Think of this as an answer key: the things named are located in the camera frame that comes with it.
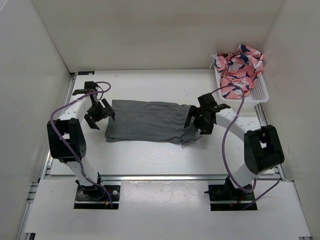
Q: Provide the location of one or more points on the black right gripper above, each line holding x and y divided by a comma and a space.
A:
195, 111

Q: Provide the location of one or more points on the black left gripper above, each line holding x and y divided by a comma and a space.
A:
107, 110

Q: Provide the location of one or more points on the grey shorts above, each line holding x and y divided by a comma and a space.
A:
155, 121

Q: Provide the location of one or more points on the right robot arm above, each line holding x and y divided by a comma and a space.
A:
262, 147

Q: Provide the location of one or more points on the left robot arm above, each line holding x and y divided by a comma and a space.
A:
65, 135

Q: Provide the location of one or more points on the pink patterned shorts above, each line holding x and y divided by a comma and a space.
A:
238, 71

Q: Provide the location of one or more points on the white plastic basket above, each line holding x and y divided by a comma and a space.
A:
258, 94

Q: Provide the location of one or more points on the aluminium front rail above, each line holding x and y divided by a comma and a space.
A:
168, 177

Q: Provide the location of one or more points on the aluminium rail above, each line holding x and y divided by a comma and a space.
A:
58, 146
168, 177
263, 121

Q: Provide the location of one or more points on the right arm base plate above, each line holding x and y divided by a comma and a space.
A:
226, 200

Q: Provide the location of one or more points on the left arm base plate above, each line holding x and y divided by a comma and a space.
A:
97, 199

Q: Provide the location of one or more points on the aluminium right side rail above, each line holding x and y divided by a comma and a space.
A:
263, 121

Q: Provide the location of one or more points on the aluminium left side rail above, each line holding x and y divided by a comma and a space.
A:
58, 146

